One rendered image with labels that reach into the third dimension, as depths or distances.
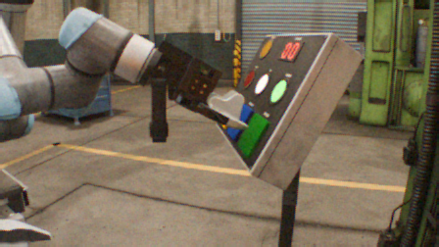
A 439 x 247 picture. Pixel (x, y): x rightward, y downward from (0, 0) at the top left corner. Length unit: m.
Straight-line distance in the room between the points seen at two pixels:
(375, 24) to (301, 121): 4.52
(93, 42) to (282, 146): 0.35
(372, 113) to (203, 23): 5.36
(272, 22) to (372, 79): 3.87
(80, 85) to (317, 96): 0.40
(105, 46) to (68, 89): 0.10
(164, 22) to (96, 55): 8.71
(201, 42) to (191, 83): 8.19
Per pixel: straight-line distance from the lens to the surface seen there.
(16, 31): 0.87
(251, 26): 8.25
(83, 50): 0.52
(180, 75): 0.53
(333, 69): 0.55
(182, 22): 8.94
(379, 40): 5.00
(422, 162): 0.52
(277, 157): 0.54
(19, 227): 0.36
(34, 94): 0.52
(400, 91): 4.91
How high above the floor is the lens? 1.18
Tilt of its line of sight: 15 degrees down
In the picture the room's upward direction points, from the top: straight up
